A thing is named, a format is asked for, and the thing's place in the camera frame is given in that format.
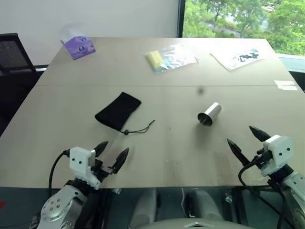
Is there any silver metal cylinder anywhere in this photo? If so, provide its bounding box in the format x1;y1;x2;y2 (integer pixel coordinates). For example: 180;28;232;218
197;102;223;126

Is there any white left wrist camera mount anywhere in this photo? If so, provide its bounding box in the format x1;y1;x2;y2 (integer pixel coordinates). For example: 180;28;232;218
69;146;101;190

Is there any black drawstring pouch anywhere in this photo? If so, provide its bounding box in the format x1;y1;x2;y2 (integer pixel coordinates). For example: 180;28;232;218
94;92;156;136

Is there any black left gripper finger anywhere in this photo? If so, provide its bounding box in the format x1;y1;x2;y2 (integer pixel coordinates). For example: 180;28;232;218
112;147;130;175
94;141;110;158

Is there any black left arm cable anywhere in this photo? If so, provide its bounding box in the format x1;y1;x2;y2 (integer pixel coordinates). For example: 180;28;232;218
48;149;71;190

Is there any yellow sponge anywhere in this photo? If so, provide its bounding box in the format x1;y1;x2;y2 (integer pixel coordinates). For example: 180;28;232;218
145;50;165;71

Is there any grey robot torso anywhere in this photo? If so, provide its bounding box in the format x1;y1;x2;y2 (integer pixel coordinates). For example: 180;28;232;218
152;220;242;229

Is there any white tape patch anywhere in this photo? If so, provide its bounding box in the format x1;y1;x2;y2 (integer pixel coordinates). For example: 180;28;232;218
274;80;298;91

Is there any black mesh office chair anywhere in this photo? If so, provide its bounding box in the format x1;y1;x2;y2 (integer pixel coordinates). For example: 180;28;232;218
0;32;48;77

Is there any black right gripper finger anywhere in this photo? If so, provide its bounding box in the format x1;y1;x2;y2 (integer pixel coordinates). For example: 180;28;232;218
226;138;251;166
249;126;272;143

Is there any purple tissue pack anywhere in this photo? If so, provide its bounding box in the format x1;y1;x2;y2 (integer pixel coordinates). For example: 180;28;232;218
59;22;97;61

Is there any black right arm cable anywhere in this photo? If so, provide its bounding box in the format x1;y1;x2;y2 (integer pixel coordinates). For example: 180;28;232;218
238;155;294;229

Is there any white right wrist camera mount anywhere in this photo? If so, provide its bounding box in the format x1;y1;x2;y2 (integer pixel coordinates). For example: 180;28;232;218
258;134;294;177

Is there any black window frame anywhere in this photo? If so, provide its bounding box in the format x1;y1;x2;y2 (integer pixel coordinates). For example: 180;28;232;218
177;0;187;38

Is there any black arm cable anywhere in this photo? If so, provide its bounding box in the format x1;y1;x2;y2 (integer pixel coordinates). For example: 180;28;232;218
48;149;71;190
238;155;294;229

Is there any clear plastic bag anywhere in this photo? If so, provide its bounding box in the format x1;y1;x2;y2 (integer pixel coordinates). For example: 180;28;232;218
144;43;199;73

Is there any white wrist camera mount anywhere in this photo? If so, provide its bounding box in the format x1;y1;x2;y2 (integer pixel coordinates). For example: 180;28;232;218
258;134;294;177
69;146;101;190

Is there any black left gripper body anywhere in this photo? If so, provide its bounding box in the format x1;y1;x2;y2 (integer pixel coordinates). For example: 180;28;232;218
90;160;114;184

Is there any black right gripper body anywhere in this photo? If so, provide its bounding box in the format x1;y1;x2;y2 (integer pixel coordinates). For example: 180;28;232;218
250;147;275;166

